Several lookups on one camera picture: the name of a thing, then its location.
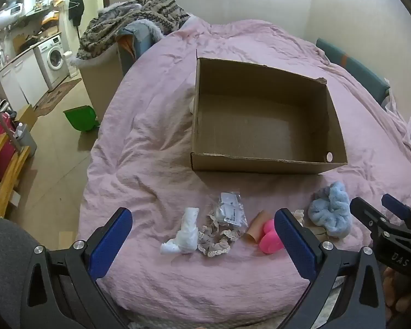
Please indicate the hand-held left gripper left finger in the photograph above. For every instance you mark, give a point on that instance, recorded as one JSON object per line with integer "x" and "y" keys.
{"x": 111, "y": 240}

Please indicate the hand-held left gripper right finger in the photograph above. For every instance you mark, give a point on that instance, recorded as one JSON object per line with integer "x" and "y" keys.
{"x": 294, "y": 243}

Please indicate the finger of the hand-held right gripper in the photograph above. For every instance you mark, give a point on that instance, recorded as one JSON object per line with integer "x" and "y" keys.
{"x": 397, "y": 207}
{"x": 368, "y": 216}

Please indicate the blue fluffy scrunchie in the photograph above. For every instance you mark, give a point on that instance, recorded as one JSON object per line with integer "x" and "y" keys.
{"x": 330, "y": 212}

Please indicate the clear plastic bag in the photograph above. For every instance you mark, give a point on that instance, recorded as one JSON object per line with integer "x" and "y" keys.
{"x": 230, "y": 209}

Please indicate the white sock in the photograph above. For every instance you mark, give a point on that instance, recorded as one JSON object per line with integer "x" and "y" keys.
{"x": 187, "y": 233}

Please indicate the beige lace scrunchie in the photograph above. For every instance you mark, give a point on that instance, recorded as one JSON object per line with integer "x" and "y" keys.
{"x": 214, "y": 238}

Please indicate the person's right hand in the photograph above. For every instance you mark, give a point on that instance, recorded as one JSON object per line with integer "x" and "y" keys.
{"x": 391, "y": 288}

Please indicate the cardboard tube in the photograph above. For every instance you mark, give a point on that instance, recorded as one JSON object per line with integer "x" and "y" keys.
{"x": 255, "y": 229}

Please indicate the pink blanket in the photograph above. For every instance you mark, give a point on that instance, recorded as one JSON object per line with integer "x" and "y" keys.
{"x": 147, "y": 150}

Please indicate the person's grey trouser leg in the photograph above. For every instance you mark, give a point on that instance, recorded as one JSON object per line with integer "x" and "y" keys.
{"x": 10, "y": 264}

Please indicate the wooden chair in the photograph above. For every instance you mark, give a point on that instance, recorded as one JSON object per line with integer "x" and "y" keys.
{"x": 10, "y": 178}

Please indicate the grey bin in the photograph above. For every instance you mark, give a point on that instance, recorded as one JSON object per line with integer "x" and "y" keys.
{"x": 27, "y": 140}

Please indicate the teal headboard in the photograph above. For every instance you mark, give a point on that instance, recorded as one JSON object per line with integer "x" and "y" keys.
{"x": 359, "y": 70}

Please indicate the small brown cardboard box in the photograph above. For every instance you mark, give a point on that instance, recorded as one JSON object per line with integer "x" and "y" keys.
{"x": 26, "y": 114}

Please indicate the tall beige box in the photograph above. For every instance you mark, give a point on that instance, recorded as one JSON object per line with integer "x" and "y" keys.
{"x": 97, "y": 85}

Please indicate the brown door mat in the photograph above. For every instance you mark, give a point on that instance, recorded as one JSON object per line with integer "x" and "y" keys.
{"x": 56, "y": 94}

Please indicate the white kitchen cabinets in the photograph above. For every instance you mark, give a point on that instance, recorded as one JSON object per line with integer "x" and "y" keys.
{"x": 20, "y": 78}

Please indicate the white washing machine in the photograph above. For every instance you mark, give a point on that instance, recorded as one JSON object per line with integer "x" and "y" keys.
{"x": 54, "y": 58}

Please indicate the blue fluffy-edged garment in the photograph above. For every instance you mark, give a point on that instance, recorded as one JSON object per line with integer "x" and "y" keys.
{"x": 140, "y": 37}

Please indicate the patterned knitted blanket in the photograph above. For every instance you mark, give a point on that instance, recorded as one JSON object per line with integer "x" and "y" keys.
{"x": 130, "y": 13}

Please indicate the black hanging garment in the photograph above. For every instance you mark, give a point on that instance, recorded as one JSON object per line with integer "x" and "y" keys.
{"x": 76, "y": 8}

